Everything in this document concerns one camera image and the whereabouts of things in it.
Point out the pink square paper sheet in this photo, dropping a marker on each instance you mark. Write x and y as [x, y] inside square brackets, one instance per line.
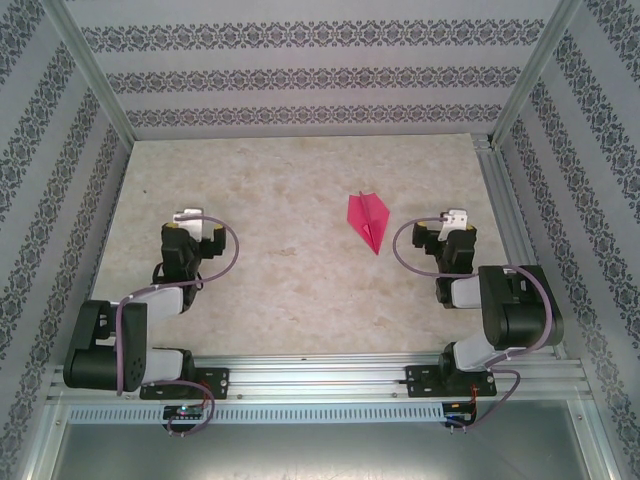
[370, 220]

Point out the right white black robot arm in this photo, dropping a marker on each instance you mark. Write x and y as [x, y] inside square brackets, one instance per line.
[520, 310]

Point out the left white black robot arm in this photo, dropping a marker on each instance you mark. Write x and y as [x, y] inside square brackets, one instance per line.
[130, 345]

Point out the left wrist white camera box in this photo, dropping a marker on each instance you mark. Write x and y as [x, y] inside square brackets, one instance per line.
[189, 222]

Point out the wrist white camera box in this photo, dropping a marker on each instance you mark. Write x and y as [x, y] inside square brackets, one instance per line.
[454, 221]
[189, 222]

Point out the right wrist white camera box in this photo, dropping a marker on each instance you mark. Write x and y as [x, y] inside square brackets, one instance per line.
[454, 221]

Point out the aluminium side rail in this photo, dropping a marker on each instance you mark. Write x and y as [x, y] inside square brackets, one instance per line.
[502, 200]

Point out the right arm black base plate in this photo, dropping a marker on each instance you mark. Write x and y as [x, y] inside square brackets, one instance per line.
[420, 380]

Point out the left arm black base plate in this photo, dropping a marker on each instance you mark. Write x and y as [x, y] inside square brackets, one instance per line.
[215, 382]

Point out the aluminium mounting rail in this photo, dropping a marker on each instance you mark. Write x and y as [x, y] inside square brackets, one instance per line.
[320, 372]

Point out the aluminium frame post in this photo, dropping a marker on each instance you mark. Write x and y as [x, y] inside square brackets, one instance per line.
[92, 70]
[534, 70]

